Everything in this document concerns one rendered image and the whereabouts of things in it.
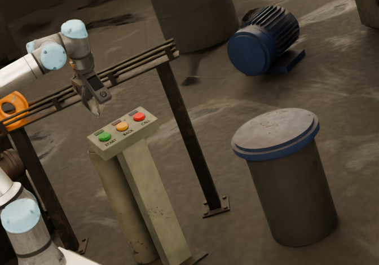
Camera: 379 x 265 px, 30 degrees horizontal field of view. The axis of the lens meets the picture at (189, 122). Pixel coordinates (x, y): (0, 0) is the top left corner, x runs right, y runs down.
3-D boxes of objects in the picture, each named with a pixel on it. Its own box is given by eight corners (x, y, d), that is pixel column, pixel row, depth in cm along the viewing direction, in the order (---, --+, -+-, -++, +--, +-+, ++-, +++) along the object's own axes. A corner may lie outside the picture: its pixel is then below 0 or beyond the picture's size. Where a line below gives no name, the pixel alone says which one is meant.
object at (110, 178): (130, 258, 285) (81, 149, 266) (153, 242, 290) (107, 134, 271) (144, 268, 275) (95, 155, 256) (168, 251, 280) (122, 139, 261)
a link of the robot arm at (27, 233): (16, 259, 212) (-1, 221, 208) (12, 242, 224) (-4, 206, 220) (53, 243, 215) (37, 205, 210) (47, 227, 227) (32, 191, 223)
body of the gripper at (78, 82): (92, 83, 240) (84, 53, 233) (105, 92, 235) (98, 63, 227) (73, 93, 237) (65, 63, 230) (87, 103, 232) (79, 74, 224)
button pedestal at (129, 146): (142, 272, 272) (82, 135, 250) (190, 239, 283) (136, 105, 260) (164, 286, 259) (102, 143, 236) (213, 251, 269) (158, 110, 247)
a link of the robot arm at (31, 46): (27, 45, 210) (62, 34, 213) (23, 41, 220) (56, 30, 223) (36, 70, 213) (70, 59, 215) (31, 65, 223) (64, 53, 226)
